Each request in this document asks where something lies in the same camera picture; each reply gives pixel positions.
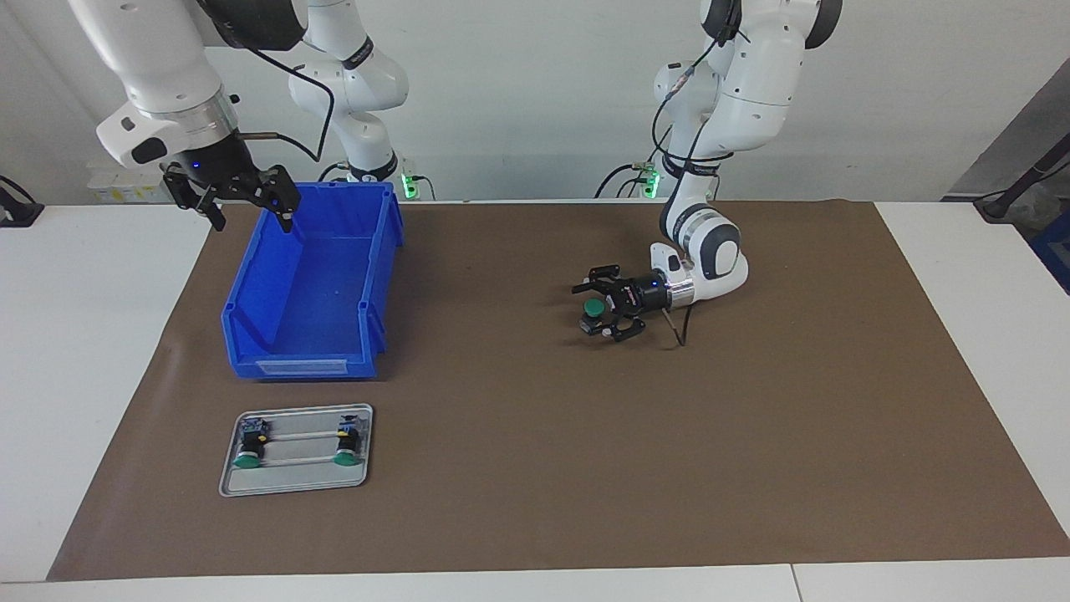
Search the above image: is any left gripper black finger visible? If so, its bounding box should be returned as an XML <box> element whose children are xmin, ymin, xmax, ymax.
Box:
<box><xmin>585</xmin><ymin>316</ymin><xmax>646</xmax><ymax>344</ymax></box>
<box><xmin>572</xmin><ymin>266</ymin><xmax>636</xmax><ymax>295</ymax></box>

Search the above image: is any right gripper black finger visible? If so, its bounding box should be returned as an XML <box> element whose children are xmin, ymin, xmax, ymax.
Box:
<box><xmin>163</xmin><ymin>166</ymin><xmax>227</xmax><ymax>232</ymax></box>
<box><xmin>251</xmin><ymin>165</ymin><xmax>302</xmax><ymax>233</ymax></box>

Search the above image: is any green push button switch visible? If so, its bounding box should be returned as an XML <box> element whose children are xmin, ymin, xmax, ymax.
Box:
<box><xmin>333</xmin><ymin>414</ymin><xmax>365</xmax><ymax>466</ymax></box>
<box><xmin>233</xmin><ymin>418</ymin><xmax>270</xmax><ymax>469</ymax></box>
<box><xmin>578</xmin><ymin>298</ymin><xmax>615</xmax><ymax>337</ymax></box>

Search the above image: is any blue plastic storage bin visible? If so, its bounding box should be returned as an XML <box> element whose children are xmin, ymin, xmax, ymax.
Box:
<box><xmin>221</xmin><ymin>181</ymin><xmax>405</xmax><ymax>381</ymax></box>

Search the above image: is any brown table mat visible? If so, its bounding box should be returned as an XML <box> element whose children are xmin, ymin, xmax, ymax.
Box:
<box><xmin>46</xmin><ymin>199</ymin><xmax>1070</xmax><ymax>582</ymax></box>

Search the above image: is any silver metal tray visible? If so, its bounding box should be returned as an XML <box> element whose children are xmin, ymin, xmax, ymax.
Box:
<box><xmin>219</xmin><ymin>403</ymin><xmax>375</xmax><ymax>497</ymax></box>

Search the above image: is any black stand pole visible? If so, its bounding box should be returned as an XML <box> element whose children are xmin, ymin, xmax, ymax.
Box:
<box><xmin>974</xmin><ymin>134</ymin><xmax>1070</xmax><ymax>222</ymax></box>

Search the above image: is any blue crate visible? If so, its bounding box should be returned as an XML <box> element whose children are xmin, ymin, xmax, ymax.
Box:
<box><xmin>1030</xmin><ymin>209</ymin><xmax>1070</xmax><ymax>295</ymax></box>

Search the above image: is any white wall socket box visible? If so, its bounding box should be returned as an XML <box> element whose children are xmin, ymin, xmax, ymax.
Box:
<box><xmin>88</xmin><ymin>163</ymin><xmax>168</xmax><ymax>204</ymax></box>

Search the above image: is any black base cable bundle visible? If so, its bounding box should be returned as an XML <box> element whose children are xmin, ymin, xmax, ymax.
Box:
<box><xmin>595</xmin><ymin>125</ymin><xmax>674</xmax><ymax>199</ymax></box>

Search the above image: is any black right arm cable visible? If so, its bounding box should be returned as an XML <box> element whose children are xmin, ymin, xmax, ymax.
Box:
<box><xmin>219</xmin><ymin>8</ymin><xmax>337</xmax><ymax>162</ymax></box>

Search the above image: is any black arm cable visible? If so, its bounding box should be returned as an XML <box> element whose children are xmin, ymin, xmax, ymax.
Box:
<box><xmin>219</xmin><ymin>8</ymin><xmax>337</xmax><ymax>162</ymax></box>
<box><xmin>650</xmin><ymin>0</ymin><xmax>753</xmax><ymax>348</ymax></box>

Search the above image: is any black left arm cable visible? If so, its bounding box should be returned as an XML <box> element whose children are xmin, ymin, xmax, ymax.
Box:
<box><xmin>650</xmin><ymin>0</ymin><xmax>753</xmax><ymax>348</ymax></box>

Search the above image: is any black clamp mount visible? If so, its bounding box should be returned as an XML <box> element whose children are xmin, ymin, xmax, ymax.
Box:
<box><xmin>0</xmin><ymin>176</ymin><xmax>44</xmax><ymax>228</ymax></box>

